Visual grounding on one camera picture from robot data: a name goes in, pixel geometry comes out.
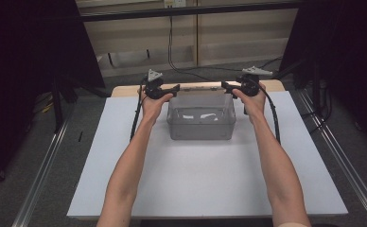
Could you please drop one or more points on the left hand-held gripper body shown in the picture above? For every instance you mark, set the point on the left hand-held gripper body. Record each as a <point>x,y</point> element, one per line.
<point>154,88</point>

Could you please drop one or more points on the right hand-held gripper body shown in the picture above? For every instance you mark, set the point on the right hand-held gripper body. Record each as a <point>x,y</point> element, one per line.
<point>249,83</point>

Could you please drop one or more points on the transparent grey box lid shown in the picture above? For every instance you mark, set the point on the transparent grey box lid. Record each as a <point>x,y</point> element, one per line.
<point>200,89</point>

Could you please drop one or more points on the transparent grey plastic box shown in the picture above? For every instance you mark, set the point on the transparent grey plastic box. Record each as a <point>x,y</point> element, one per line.
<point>200,121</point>

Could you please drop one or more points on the person's left hand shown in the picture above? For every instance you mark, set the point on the person's left hand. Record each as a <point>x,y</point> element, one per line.
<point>151,108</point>

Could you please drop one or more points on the person's right hand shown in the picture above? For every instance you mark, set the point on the person's right hand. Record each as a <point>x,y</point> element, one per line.
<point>255,105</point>

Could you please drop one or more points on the black curtain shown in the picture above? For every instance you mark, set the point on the black curtain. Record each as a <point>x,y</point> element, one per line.
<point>30,47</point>
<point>339,47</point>

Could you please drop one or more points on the black metal stand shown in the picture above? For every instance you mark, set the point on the black metal stand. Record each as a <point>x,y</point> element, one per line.
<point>57,107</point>

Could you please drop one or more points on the white wall socket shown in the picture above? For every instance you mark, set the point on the white wall socket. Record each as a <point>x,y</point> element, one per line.
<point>175,3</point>

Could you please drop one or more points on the aluminium floor rail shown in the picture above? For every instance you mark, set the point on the aluminium floor rail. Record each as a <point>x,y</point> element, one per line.
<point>342,164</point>
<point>43,170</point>

